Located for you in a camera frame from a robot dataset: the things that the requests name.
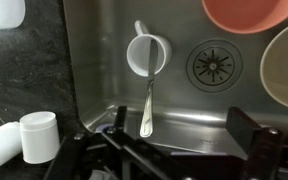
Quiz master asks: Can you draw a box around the orange bowl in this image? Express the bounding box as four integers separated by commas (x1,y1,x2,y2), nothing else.
201,0,288,35

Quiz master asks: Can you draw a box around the stainless steel sink basin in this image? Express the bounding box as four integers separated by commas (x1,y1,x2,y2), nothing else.
62,0,288,158

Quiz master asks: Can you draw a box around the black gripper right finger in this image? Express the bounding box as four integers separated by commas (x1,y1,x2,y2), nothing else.
225,106,286,180

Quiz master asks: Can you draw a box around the translucent plastic cup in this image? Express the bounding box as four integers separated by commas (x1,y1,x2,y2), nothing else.
0,0,27,32

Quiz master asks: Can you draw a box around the white ceramic mug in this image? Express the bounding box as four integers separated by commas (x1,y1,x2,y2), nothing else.
126,20,173,79
19,110,61,165
0,121,24,173

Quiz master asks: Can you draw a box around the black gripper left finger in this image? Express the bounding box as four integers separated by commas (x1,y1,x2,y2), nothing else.
43,105,129,180

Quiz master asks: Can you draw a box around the round sink drain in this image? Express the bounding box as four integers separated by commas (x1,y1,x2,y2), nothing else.
185,38,244,94

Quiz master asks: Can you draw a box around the beige bowl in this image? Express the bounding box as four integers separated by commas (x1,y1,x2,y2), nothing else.
259,17,288,112

